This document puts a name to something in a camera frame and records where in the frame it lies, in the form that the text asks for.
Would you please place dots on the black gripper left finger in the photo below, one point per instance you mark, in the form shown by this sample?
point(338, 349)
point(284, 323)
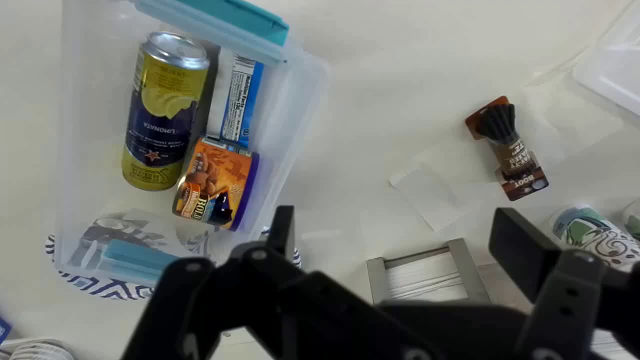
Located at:
point(201, 300)

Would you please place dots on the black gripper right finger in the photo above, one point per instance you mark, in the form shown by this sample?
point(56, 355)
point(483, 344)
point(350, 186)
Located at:
point(567, 300)

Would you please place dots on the patterned paper cup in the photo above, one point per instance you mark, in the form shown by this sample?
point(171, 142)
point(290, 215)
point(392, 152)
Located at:
point(593, 232)

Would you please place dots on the small white box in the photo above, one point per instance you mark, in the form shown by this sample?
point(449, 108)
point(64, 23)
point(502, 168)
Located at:
point(467, 266)

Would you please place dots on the blue patterned paper plate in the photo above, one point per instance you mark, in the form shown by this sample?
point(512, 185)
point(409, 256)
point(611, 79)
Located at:
point(86, 282)

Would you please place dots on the dark chocolate bar packet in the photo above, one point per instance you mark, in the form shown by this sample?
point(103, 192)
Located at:
point(512, 152)

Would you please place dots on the translucent plastic sheet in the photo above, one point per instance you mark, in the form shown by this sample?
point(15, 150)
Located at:
point(567, 127)
point(426, 196)

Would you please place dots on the patterned plate with brown contents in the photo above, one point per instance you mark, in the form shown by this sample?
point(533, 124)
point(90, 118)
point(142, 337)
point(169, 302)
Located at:
point(32, 352)

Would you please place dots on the yellow and blue drink can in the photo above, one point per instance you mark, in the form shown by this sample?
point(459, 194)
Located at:
point(162, 113)

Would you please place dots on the blue flat packet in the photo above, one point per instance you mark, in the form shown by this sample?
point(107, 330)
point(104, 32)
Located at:
point(5, 330)

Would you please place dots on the blue snack bar wrapper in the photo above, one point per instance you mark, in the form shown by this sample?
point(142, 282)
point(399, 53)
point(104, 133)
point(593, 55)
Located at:
point(240, 101)

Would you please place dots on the clear plastic storage bin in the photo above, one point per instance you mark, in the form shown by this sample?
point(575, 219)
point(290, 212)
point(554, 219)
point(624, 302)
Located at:
point(300, 101)

